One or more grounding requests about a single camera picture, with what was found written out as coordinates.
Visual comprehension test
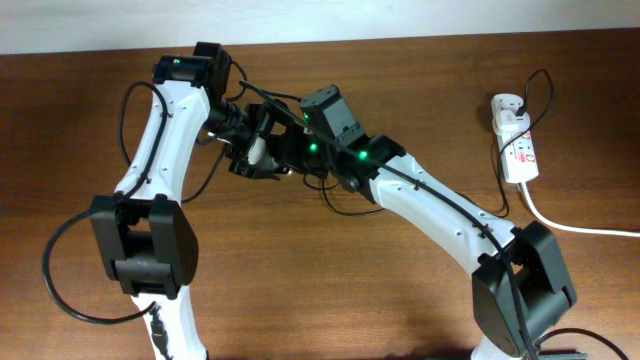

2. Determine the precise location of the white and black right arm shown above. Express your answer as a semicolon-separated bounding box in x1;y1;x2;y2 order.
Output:
283;85;577;359

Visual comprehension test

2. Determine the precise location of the black USB charging cable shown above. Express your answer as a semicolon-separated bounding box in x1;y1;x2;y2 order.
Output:
302;67;555;219

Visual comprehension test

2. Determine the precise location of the white USB charger plug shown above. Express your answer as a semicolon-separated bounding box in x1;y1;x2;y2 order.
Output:
492;110;530;135

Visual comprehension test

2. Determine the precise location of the white power strip cord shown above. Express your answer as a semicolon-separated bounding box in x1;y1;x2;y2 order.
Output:
517;181;640;239

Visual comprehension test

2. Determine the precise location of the black Samsung smartphone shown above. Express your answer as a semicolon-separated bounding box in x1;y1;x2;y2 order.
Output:
247;135;269;166

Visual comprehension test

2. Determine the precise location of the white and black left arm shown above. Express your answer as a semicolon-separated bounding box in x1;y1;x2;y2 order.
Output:
91;42;286;359

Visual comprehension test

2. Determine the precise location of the white power strip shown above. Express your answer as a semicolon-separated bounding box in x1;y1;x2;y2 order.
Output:
491;94;539;184

